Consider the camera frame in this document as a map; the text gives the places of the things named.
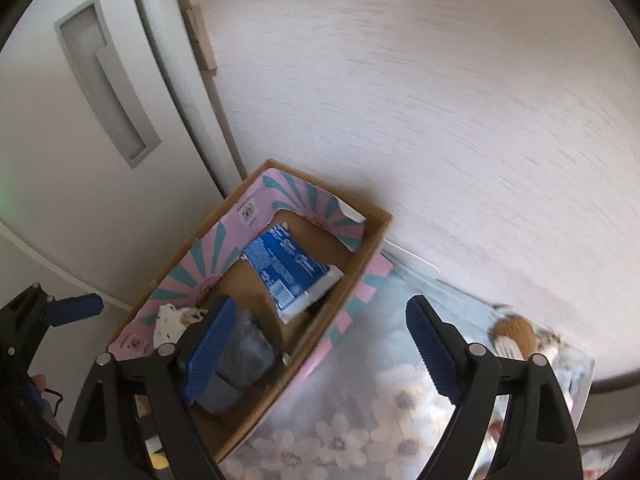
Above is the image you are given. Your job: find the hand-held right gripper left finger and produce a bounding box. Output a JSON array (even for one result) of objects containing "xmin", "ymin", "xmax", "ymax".
[{"xmin": 59, "ymin": 295, "xmax": 238, "ymax": 480}]

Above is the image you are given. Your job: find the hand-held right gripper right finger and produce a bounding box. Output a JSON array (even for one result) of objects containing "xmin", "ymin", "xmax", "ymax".
[{"xmin": 405, "ymin": 295, "xmax": 583, "ymax": 480}]

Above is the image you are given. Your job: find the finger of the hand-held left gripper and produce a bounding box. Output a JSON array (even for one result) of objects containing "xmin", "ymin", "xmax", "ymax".
[{"xmin": 0, "ymin": 284, "xmax": 105, "ymax": 361}]

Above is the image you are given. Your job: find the grey cloth bundle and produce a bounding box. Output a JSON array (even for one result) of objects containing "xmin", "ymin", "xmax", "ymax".
[{"xmin": 197, "ymin": 307, "xmax": 278, "ymax": 416}]

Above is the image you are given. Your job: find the white brown plush toy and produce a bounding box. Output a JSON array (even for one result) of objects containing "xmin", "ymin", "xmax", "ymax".
[{"xmin": 152, "ymin": 302, "xmax": 208, "ymax": 351}]

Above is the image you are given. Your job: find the cardboard box with pink flaps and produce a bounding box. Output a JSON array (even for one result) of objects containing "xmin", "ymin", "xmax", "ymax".
[{"xmin": 107, "ymin": 159, "xmax": 393, "ymax": 466}]

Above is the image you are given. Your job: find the blue and white packet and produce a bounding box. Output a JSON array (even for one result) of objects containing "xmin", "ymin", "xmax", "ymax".
[{"xmin": 241, "ymin": 221, "xmax": 346, "ymax": 325}]

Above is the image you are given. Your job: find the floral light blue blanket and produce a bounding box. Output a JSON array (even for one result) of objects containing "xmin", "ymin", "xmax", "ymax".
[{"xmin": 220, "ymin": 255, "xmax": 598, "ymax": 480}]

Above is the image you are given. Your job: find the brown and white fluffy item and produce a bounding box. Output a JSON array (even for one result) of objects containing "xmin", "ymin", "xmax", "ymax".
[{"xmin": 489, "ymin": 304, "xmax": 563, "ymax": 362}]

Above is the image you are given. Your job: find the white flat card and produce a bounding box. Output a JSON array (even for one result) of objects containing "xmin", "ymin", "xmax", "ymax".
[{"xmin": 384, "ymin": 241, "xmax": 442, "ymax": 277}]

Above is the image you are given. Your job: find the white cabinet door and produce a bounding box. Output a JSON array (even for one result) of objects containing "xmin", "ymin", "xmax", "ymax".
[{"xmin": 0, "ymin": 0, "xmax": 247, "ymax": 311}]

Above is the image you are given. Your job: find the beige wooden strip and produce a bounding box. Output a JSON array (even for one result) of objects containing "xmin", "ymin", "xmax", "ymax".
[{"xmin": 186, "ymin": 4, "xmax": 219, "ymax": 74}]

